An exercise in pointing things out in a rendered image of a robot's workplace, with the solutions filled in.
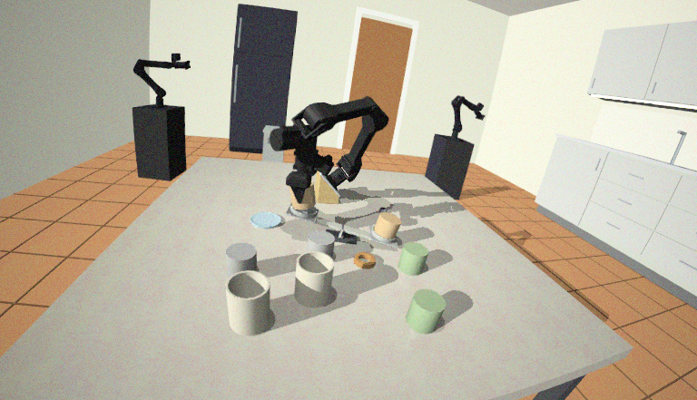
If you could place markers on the orange ring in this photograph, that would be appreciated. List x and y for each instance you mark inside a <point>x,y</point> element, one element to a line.
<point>365,265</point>

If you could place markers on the light green cylinder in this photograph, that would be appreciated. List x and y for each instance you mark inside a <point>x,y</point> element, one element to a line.
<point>425,311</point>
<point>413,258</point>

